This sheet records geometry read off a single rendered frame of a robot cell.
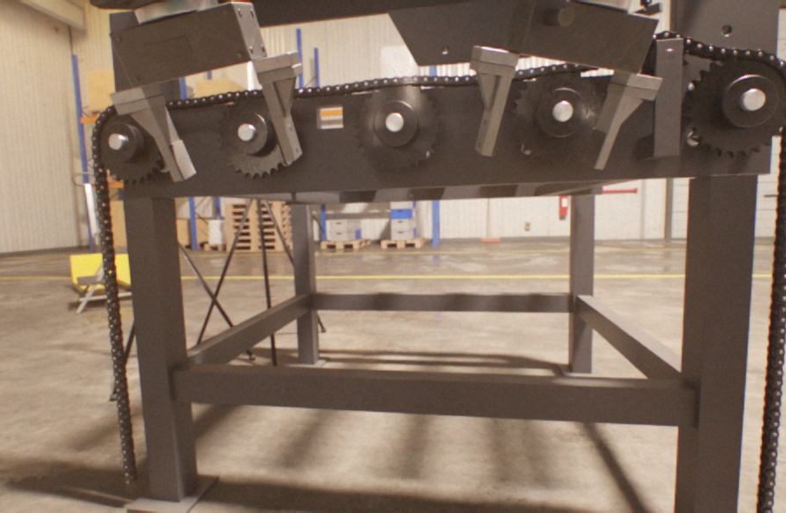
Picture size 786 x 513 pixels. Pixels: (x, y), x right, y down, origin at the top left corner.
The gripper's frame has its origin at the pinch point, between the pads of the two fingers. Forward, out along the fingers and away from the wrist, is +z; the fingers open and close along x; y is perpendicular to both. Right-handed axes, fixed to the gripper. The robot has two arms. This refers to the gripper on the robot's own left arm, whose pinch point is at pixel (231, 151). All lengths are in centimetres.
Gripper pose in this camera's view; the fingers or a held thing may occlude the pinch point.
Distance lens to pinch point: 51.1
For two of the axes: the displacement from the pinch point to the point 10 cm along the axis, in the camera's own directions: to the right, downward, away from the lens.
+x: -9.8, 1.3, 1.7
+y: 0.8, -4.9, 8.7
